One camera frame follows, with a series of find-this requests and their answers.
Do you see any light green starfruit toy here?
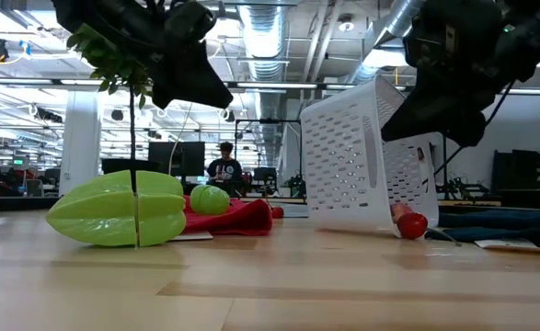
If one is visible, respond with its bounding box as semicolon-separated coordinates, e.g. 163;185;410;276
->
45;169;188;248

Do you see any black computer monitor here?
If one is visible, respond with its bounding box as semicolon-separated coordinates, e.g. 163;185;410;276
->
148;141;206;177

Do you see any navy blue cloth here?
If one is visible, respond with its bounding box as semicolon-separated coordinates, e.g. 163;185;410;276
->
425;209;540;252

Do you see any red cloth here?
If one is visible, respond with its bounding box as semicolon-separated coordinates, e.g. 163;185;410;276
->
179;195;274;237

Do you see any white card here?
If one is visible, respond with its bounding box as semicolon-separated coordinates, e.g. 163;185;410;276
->
167;231;214;242

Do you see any silver spiral air duct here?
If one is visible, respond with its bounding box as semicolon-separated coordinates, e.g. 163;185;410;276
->
237;4;293;84

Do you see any green plant in black pot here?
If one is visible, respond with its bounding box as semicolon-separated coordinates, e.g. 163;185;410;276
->
65;22;163;199

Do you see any black metal stand frame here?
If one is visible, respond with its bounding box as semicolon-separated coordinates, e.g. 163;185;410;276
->
235;118;304;185

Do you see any person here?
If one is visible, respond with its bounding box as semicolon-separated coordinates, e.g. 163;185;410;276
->
206;141;244;197

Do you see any white paper label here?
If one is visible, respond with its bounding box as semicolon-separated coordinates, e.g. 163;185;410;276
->
474;237;540;254

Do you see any white square pillar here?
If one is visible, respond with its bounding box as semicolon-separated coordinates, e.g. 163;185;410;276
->
58;90;103;197

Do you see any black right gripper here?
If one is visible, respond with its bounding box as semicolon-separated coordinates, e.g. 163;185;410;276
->
381;0;505;148

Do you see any pink peach toy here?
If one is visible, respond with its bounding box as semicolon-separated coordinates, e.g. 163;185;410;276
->
390;201;413;225

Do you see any black equipment rack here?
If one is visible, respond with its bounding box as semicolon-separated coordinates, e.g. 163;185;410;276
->
492;149;540;192

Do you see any green cabbage toy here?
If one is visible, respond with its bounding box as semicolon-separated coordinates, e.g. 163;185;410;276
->
190;184;231;216

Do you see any white perforated plastic basket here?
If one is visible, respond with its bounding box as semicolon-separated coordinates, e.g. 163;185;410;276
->
299;75;444;239

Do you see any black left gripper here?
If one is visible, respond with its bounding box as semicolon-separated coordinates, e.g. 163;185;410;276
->
147;0;234;110

